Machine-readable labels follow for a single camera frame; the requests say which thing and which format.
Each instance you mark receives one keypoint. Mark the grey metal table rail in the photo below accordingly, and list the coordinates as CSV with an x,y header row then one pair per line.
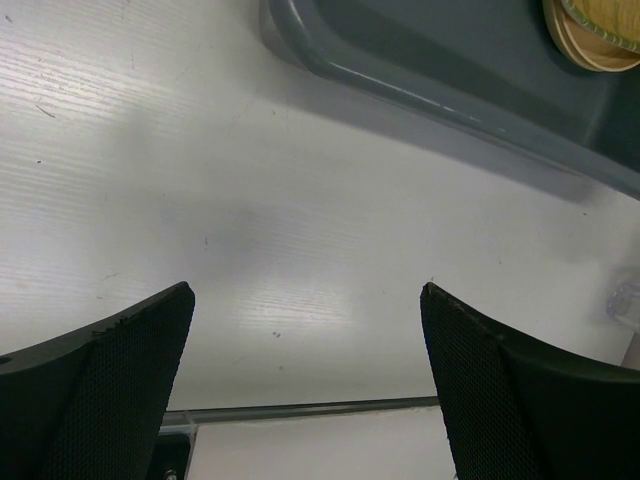
x,y
184,418

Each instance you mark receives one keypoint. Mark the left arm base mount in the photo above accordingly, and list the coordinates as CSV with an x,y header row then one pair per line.
x,y
172,455

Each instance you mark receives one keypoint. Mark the clear plastic cup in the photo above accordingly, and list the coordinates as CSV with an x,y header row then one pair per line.
x,y
622,298

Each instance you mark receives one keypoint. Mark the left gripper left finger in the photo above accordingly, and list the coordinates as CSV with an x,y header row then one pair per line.
x,y
89,404

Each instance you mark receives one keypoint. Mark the woven bamboo tray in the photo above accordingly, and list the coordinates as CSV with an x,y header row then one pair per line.
x,y
614,21

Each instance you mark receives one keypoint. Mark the tan plate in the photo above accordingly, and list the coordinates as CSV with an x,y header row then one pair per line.
x,y
557,19
594,54

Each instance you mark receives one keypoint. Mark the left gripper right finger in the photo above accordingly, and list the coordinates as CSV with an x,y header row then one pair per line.
x,y
515,407

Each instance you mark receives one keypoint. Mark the grey plastic bin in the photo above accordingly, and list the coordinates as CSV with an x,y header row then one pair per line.
x,y
489,68

